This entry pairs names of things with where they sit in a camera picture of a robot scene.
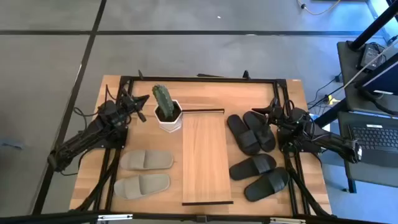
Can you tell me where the thin white rod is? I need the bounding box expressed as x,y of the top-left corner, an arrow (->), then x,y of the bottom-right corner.
343,39 -> 398,90

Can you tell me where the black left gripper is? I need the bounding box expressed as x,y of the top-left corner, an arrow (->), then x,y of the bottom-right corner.
121,95 -> 150,123

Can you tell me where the dark computer monitor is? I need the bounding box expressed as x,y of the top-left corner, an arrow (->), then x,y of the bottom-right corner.
354,52 -> 398,96

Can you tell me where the beige slide sandal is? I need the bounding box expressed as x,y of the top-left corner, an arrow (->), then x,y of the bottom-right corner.
113,173 -> 172,200
119,149 -> 175,171

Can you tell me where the dark diagonal support bar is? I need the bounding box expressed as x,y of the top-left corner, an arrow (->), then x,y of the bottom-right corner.
313,98 -> 351,129

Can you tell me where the green cactus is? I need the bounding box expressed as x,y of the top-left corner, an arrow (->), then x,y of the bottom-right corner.
151,83 -> 175,122

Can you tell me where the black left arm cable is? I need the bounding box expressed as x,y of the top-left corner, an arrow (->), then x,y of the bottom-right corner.
104,83 -> 125,104

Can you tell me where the black aluminium table frame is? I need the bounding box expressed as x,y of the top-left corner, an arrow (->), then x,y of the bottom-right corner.
0,70 -> 398,224

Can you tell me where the black power adapter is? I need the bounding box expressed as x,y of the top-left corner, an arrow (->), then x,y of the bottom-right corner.
356,42 -> 386,72

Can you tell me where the black stand pole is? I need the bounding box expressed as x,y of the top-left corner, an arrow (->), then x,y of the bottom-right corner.
348,0 -> 398,52

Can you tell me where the dark laptop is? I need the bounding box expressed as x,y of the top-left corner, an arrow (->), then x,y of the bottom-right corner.
347,123 -> 398,169

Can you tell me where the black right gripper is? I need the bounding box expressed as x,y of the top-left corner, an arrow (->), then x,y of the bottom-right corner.
251,105 -> 292,139

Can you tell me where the grey desk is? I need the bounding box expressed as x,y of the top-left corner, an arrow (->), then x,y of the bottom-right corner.
336,39 -> 398,194

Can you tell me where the white hexagonal plant pot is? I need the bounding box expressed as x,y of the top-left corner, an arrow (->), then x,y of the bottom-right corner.
154,98 -> 183,134

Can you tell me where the yellow cable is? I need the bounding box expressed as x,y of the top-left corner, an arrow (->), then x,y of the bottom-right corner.
297,0 -> 342,16

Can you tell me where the black slide sandal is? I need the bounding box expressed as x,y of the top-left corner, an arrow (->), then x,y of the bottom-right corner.
243,111 -> 277,154
228,153 -> 277,182
243,166 -> 290,203
226,114 -> 262,157

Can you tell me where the black floor cable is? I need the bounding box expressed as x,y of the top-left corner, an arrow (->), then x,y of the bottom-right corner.
307,72 -> 345,110

